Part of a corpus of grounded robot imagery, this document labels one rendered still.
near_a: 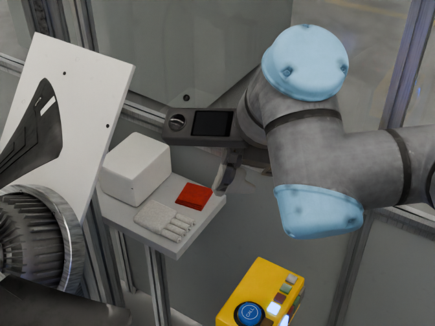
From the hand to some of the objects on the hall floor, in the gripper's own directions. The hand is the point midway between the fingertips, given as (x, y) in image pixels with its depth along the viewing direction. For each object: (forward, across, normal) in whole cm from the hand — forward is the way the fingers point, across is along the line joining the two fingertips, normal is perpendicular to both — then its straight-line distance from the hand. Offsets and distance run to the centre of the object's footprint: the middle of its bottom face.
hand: (217, 163), depth 79 cm
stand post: (+129, -52, +2) cm, 139 cm away
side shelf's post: (+136, -35, -11) cm, 141 cm away
